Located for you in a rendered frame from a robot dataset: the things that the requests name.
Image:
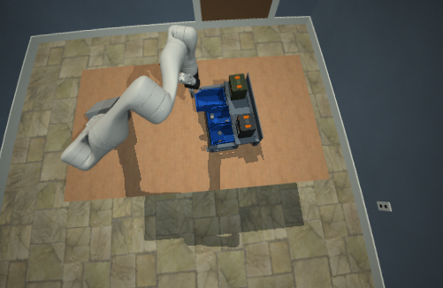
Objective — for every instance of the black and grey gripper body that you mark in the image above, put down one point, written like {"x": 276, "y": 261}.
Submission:
{"x": 190, "y": 77}

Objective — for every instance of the blue bin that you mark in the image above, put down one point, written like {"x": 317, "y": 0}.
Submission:
{"x": 207, "y": 97}
{"x": 221, "y": 114}
{"x": 226, "y": 136}

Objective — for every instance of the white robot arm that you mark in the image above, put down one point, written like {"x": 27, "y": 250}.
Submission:
{"x": 144, "y": 97}

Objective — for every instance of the grey metal shelf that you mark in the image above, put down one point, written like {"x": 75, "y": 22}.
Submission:
{"x": 237, "y": 107}

